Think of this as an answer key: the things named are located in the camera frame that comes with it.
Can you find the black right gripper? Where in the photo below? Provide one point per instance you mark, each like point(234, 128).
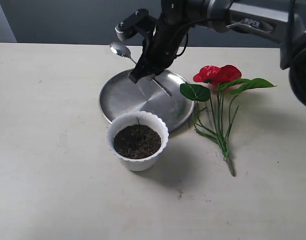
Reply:
point(163, 44)

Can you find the small silver metal spoon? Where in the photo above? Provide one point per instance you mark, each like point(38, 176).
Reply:
point(123, 51)

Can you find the red artificial flower with leaves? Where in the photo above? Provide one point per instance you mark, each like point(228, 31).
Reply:
point(219, 86)

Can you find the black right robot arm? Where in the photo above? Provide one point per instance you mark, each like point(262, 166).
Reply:
point(281, 22)

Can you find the white scalloped flower pot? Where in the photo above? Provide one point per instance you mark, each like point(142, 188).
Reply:
point(137, 118)

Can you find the dark soil in pot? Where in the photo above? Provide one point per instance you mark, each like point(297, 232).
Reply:
point(137, 142)

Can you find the round stainless steel plate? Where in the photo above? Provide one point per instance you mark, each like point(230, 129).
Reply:
point(120, 95)

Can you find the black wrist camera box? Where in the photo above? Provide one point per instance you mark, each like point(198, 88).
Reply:
point(139, 22)

